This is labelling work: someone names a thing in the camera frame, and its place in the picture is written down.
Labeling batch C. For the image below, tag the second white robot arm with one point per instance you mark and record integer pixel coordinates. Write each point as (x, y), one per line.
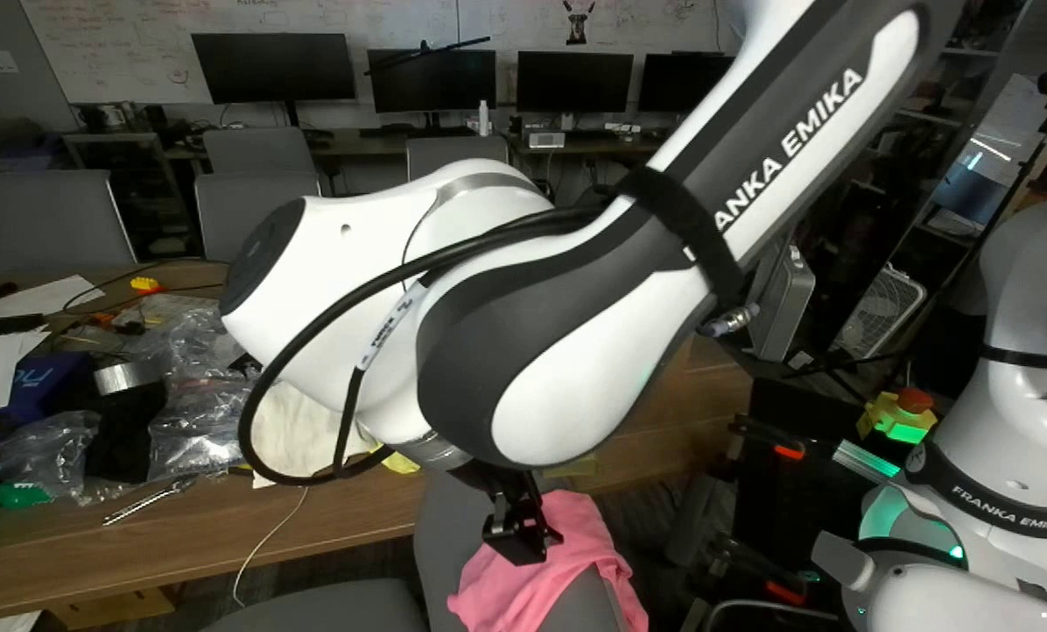
(956, 543)

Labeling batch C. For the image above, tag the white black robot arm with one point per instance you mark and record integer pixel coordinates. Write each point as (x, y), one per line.
(483, 332)

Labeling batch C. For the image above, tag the white cloth on table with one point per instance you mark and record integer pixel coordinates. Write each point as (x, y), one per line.
(292, 432)

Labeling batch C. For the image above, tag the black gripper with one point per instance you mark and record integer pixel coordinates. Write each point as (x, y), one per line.
(517, 524)

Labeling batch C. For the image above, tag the yellow cloth on table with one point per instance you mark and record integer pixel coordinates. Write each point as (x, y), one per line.
(401, 466)

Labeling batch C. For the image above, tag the clear plastic bags pile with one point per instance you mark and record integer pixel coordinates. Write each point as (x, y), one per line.
(150, 401)

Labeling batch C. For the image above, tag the grey mesh office chair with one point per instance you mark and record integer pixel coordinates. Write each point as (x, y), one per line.
(446, 538)

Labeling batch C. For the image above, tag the pink towel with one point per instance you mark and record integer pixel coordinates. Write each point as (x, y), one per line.
(581, 571)

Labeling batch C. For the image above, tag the large cardboard box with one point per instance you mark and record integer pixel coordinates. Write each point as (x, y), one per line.
(681, 424)

